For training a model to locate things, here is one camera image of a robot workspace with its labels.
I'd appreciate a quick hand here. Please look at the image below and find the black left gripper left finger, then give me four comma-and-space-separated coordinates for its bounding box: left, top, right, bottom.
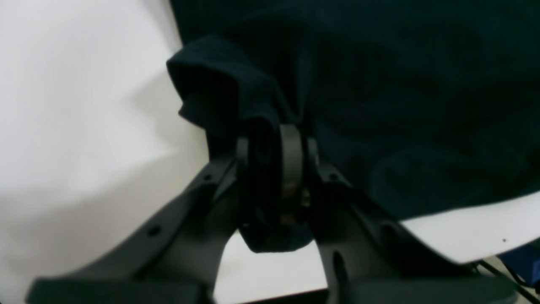
26, 137, 248, 304

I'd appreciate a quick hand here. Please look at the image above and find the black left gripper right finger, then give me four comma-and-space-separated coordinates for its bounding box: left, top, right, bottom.
279, 125, 518, 304

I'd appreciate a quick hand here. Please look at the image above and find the black T-shirt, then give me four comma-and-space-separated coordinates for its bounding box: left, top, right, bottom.
166, 0, 540, 254

